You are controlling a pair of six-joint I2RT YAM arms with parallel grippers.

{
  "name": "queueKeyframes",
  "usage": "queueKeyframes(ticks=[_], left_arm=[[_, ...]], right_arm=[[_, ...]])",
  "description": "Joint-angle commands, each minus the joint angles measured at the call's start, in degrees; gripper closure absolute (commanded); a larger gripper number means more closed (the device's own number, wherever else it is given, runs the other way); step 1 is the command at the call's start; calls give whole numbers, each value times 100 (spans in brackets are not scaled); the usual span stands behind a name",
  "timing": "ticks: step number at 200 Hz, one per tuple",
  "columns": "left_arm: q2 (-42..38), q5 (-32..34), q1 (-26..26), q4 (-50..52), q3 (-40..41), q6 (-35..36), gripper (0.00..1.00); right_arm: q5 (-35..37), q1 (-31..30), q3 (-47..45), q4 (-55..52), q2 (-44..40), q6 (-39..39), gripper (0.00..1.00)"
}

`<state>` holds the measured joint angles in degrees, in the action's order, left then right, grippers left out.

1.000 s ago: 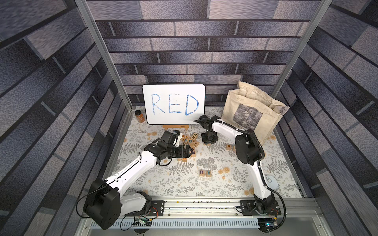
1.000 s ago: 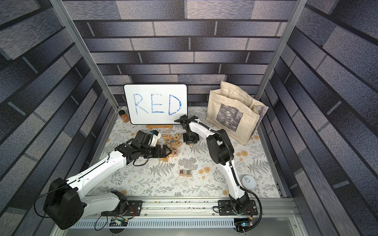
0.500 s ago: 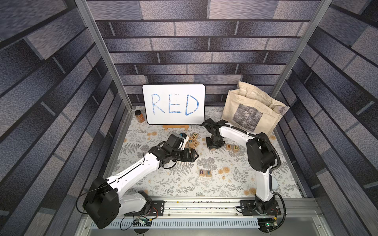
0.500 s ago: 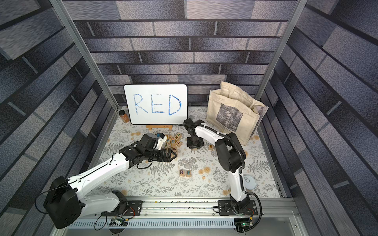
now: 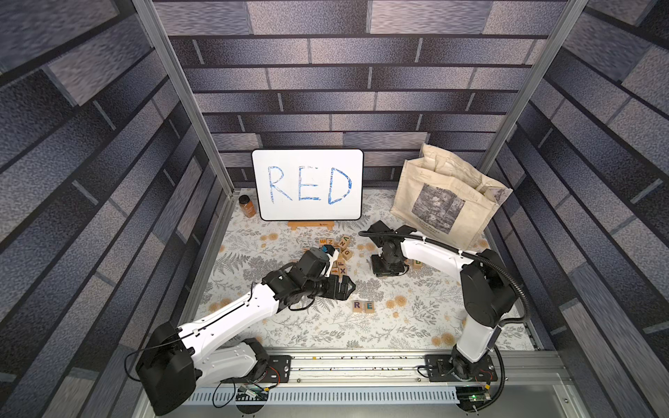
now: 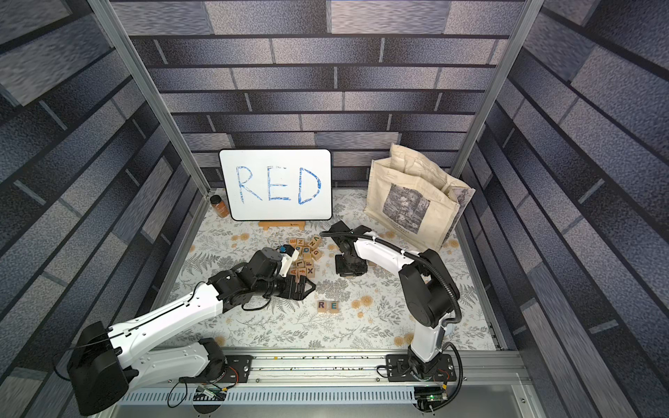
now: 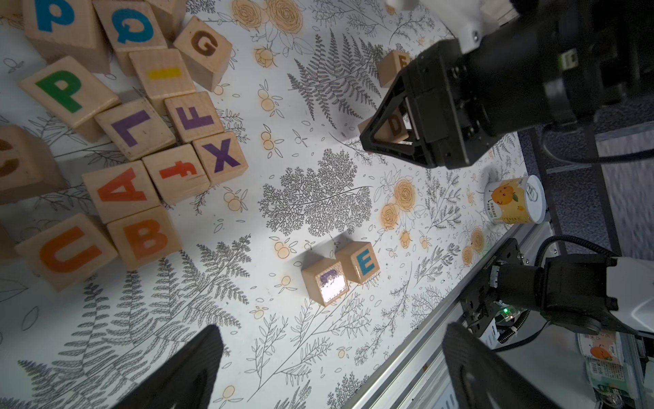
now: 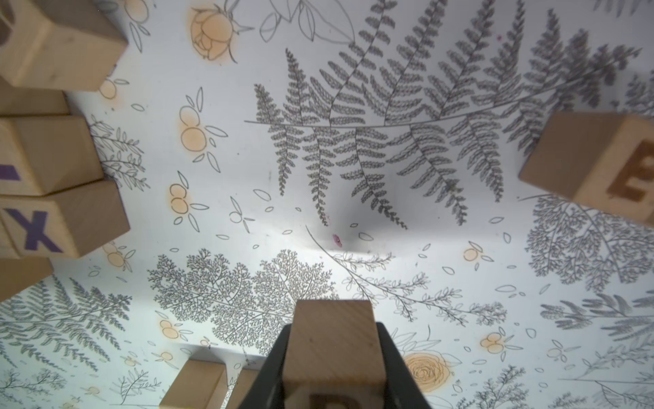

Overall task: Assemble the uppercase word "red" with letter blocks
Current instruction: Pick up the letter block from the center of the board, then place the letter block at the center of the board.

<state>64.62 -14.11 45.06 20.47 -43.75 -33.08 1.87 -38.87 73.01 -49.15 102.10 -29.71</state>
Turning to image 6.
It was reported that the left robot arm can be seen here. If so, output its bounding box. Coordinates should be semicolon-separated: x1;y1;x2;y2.
66;246;316;416

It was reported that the wooden R letter block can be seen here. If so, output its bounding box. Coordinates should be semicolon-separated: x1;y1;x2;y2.
316;301;329;314

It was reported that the beige canvas tote bag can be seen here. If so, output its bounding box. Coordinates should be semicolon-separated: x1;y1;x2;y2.
364;145;476;251

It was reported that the floral patterned table mat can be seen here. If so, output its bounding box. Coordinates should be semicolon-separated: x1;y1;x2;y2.
148;187;498;351

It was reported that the white dry-erase board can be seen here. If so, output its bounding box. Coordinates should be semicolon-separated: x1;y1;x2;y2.
219;149;333;221

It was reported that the wooden E letter block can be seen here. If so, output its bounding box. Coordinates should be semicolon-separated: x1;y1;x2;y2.
327;301;341;314

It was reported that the circuit board left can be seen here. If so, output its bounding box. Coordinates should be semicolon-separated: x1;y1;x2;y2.
193;385;228;402

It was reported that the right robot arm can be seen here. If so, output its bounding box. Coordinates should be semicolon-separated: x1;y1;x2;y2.
320;221;463;381

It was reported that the green circuit board right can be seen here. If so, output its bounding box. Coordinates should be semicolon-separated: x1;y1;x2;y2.
414;385;449;413

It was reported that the wooden board stand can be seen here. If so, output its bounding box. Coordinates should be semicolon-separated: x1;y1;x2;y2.
258;221;306;231

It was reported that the amber spice jar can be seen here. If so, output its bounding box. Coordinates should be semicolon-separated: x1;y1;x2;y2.
209;194;230;219

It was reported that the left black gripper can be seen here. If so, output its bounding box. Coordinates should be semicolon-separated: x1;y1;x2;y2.
254;272;320;301

